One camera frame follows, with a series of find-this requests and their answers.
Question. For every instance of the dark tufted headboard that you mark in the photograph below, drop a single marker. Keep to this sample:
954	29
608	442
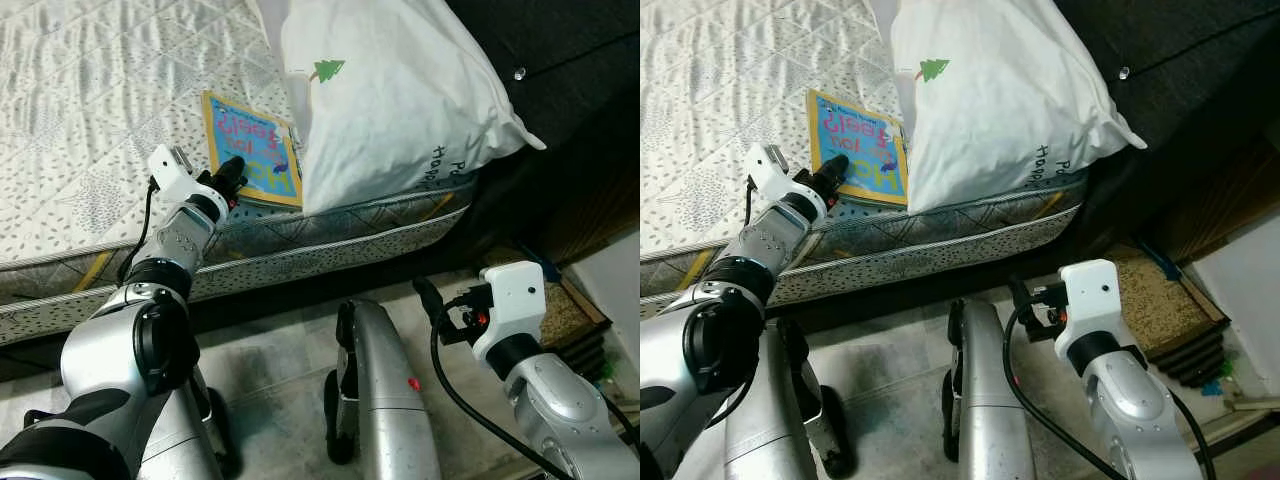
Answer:
570	100
1190	100

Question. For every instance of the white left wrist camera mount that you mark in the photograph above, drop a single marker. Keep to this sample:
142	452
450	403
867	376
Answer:
170	175
772	172

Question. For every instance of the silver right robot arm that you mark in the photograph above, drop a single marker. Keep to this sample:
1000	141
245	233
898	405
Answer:
560	410
1140	410

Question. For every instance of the brown mat board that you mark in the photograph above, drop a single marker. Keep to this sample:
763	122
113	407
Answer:
1160	310
565	315

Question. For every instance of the blue yellow children's book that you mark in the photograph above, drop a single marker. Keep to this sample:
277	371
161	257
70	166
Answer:
245	135
850	130

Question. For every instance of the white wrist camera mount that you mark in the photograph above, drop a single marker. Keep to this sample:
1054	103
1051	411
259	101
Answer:
772	172
515	300
170	175
1090	295

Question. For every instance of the silver right robot leg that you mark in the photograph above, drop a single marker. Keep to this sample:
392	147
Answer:
385	400
990	410

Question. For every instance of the white printed pillow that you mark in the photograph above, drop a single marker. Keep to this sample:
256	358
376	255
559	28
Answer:
400	110
1010	110

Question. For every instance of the dark bed base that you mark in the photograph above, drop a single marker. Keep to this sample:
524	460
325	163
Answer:
300	290
900	280

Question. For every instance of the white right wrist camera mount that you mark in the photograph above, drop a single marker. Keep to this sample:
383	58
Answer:
1090	295
515	300

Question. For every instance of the grey quilted mattress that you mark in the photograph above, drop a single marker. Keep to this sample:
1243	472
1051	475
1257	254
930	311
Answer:
100	100
720	100

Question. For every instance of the silver left robot leg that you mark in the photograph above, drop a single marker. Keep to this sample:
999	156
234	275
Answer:
770	440
185	445

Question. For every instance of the silver robot leg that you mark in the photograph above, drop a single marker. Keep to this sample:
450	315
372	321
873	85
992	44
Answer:
385	400
770	440
185	445
990	410

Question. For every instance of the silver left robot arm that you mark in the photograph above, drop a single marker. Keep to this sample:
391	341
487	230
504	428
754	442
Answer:
120	340
720	340

